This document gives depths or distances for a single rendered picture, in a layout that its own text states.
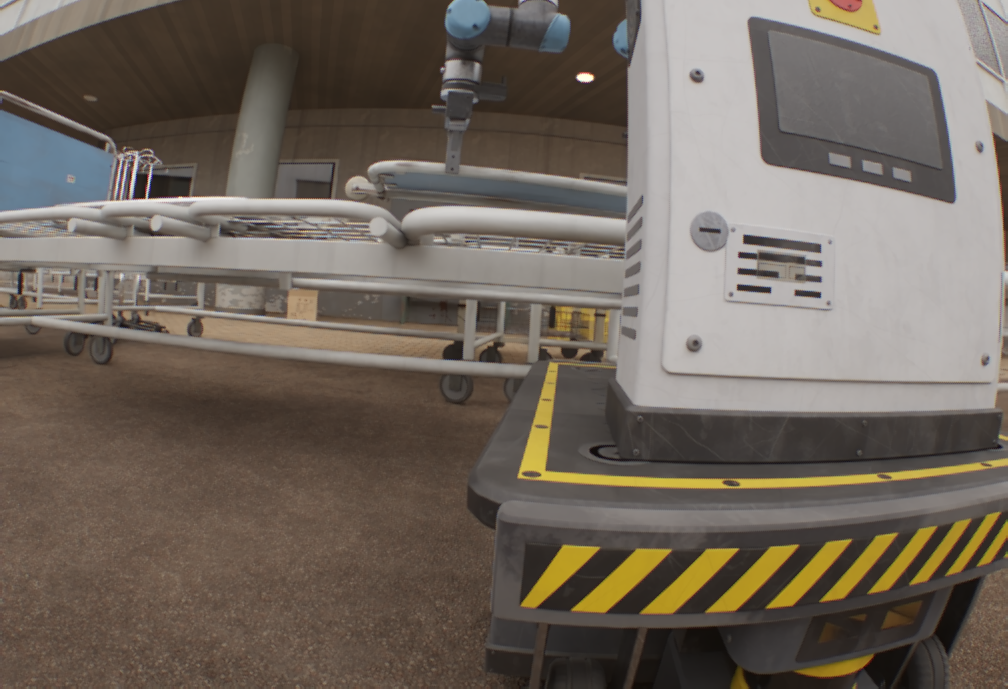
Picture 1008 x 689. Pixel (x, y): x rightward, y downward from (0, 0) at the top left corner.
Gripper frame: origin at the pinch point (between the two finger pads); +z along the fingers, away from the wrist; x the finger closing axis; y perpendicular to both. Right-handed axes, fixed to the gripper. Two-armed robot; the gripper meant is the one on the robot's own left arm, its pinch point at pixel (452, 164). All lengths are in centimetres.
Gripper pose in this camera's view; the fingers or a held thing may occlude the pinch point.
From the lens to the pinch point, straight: 94.7
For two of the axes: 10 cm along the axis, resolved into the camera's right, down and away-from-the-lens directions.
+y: -9.9, -0.7, -1.5
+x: 1.4, 2.2, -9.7
